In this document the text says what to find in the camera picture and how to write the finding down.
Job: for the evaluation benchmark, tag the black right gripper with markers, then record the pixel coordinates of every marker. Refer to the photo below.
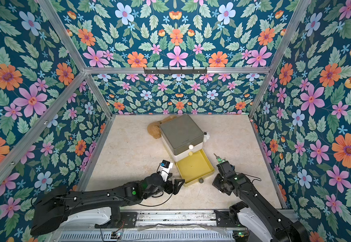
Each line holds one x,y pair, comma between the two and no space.
224,167

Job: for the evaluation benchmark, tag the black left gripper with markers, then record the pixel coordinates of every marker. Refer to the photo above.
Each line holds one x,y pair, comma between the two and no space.
175,190

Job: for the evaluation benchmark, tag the green tagged key bunch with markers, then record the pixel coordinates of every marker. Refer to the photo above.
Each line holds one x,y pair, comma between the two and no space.
219,159

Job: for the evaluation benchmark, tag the yellow bottom drawer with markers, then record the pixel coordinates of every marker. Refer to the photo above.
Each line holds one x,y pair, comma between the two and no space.
193,167

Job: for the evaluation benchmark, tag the white drawer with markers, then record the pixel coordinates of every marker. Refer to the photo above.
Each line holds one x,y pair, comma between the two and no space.
184,152

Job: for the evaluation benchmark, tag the grey three-drawer cabinet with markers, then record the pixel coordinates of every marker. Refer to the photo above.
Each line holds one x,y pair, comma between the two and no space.
180,129

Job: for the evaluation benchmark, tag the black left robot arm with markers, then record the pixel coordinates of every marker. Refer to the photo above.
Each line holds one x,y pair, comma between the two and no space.
55,207

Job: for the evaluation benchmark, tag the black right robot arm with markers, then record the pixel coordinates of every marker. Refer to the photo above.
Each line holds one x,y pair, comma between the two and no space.
253,211

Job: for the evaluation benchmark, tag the brown plush teddy bear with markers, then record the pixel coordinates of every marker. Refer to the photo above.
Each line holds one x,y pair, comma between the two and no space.
154,128

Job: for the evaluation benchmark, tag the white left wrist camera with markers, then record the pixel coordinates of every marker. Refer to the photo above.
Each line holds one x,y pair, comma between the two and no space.
164,169

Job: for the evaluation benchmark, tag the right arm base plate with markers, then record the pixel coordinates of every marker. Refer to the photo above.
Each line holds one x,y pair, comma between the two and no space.
238,215

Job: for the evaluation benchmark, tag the aluminium front rail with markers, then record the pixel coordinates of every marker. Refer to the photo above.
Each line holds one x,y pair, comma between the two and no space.
153,226

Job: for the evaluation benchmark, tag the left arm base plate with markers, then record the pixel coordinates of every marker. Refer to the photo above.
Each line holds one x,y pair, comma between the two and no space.
123,219

